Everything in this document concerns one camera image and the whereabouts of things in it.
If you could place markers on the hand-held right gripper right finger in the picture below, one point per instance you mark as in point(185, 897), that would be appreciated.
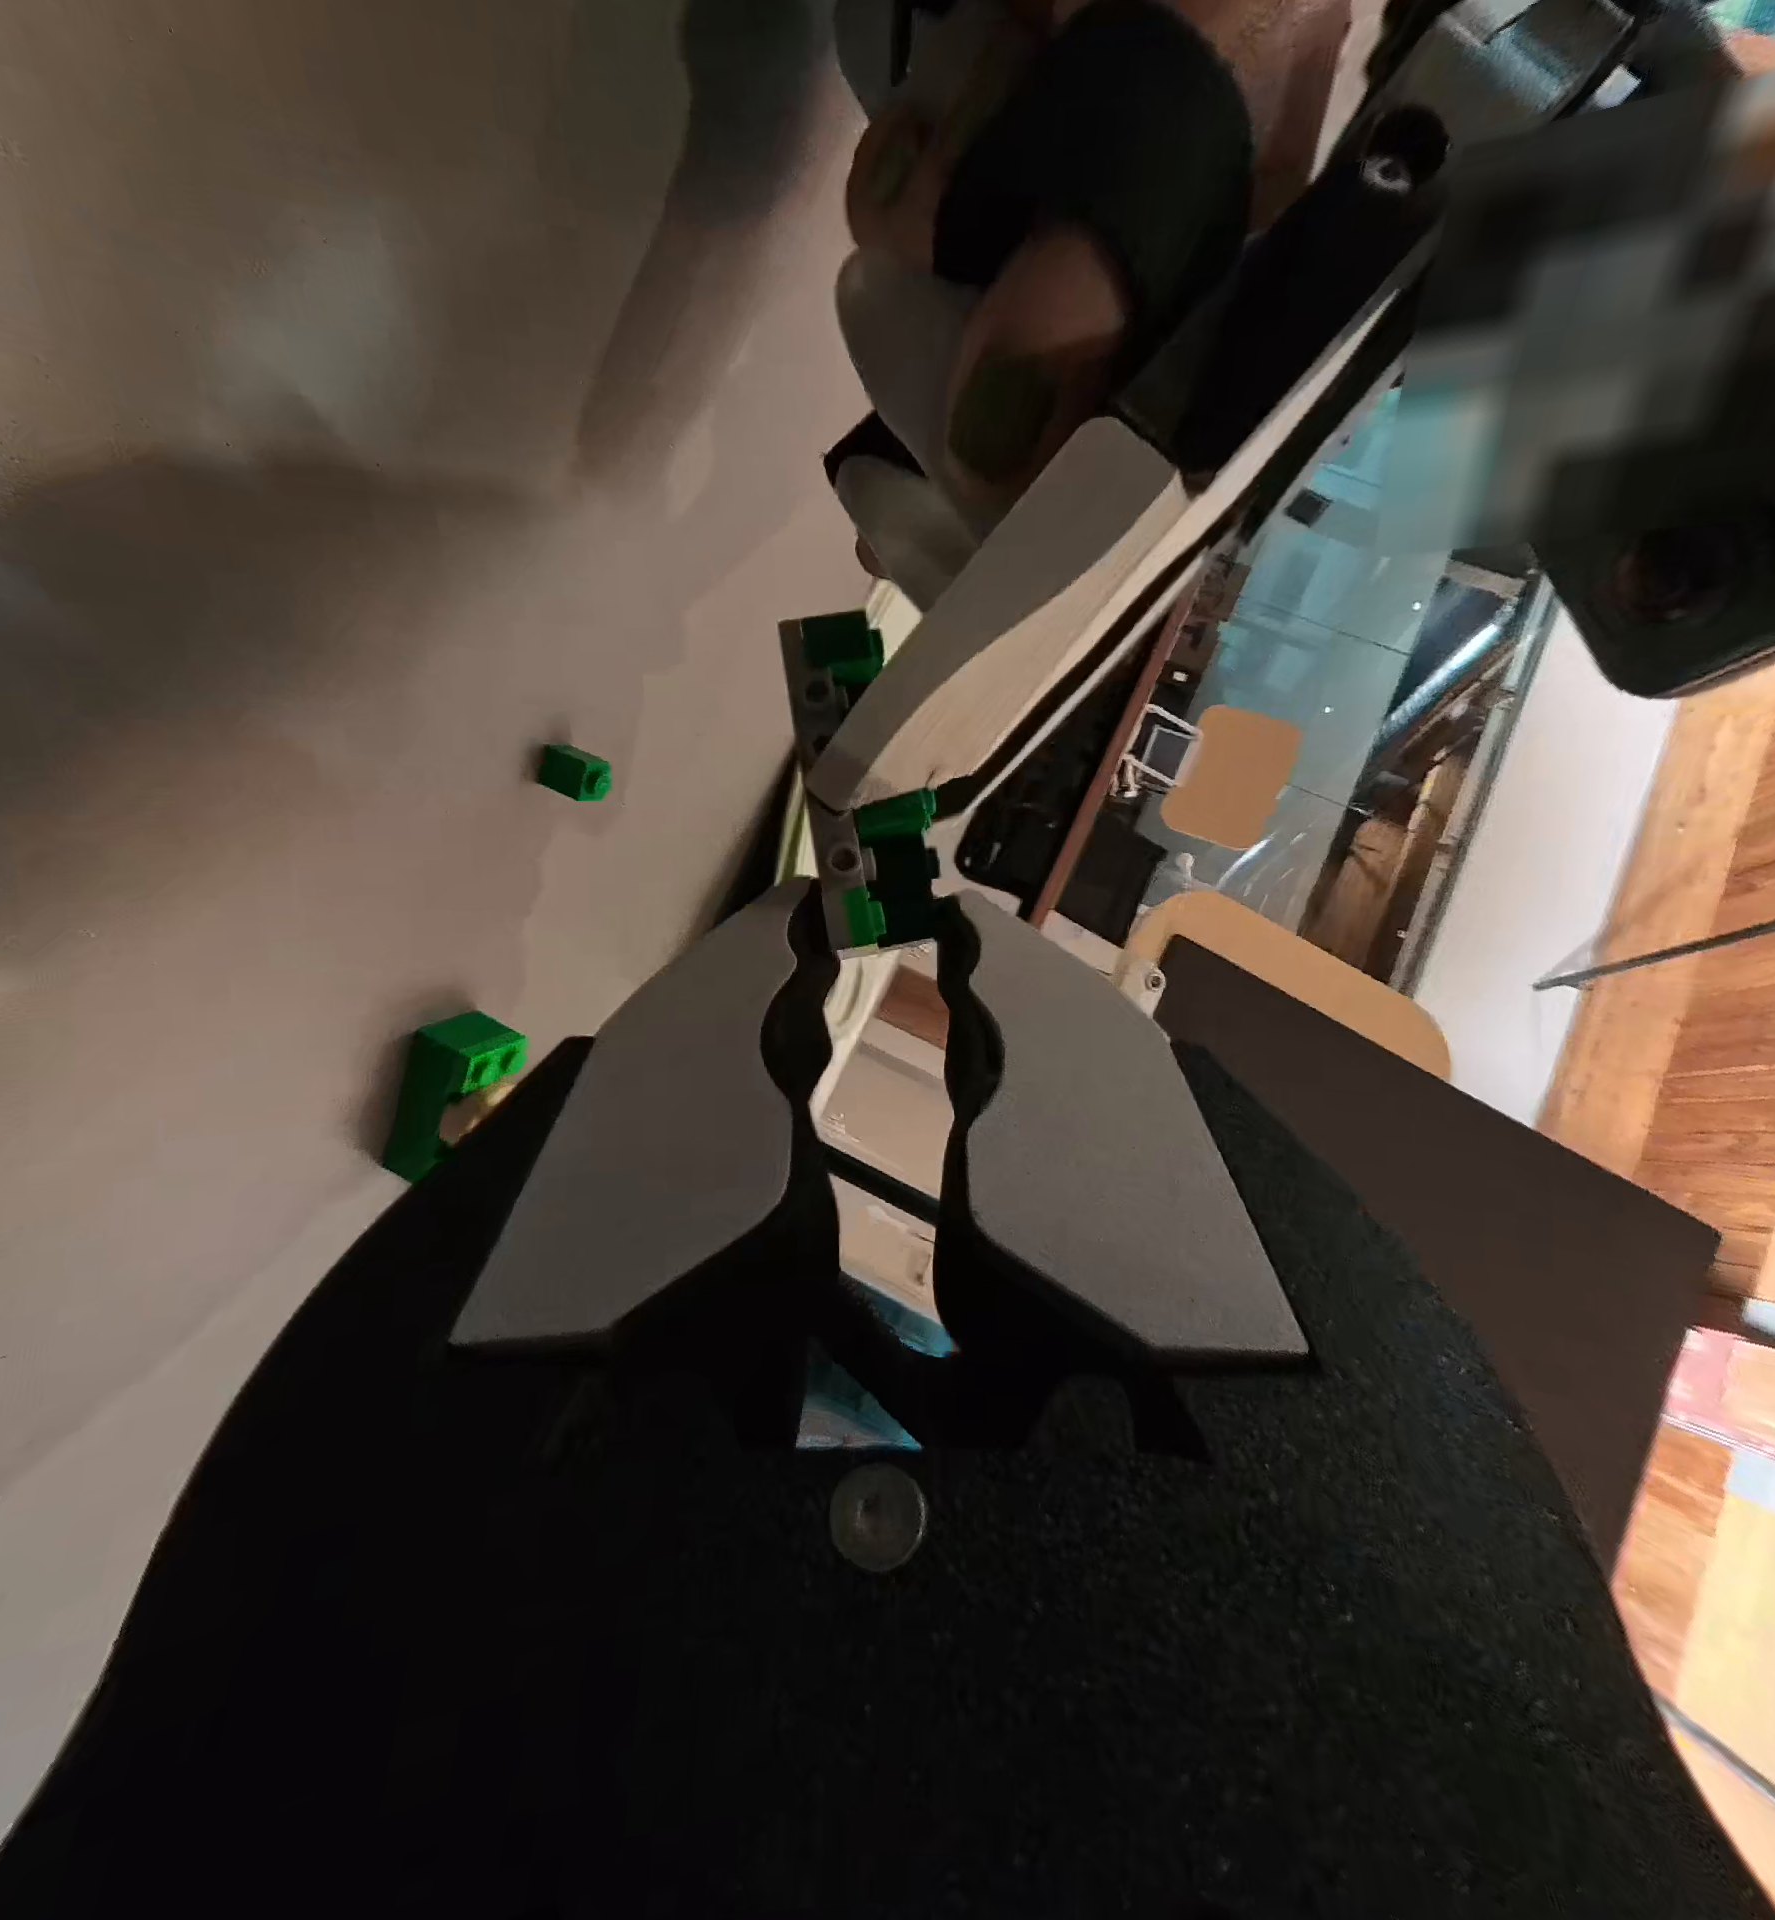
point(1113, 1156)

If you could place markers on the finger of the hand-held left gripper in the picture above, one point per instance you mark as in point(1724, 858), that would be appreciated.
point(1218, 526)
point(1007, 617)

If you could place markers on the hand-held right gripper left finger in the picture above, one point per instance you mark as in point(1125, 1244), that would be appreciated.
point(647, 1139)

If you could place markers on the grey plate with green bricks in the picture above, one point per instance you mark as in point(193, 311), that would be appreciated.
point(888, 886)

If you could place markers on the person's left hand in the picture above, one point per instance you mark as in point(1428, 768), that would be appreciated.
point(1046, 346)

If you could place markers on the green angled brick piece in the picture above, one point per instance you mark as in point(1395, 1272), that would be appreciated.
point(453, 1080)

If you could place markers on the wooden chair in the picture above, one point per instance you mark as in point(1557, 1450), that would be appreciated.
point(1230, 779)
point(1322, 991)

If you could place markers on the dark brown board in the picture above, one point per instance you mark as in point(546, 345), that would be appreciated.
point(1443, 1201)

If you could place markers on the small green brick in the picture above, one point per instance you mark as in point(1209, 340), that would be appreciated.
point(575, 771)

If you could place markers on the metal frame post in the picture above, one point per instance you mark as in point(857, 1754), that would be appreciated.
point(1478, 751)

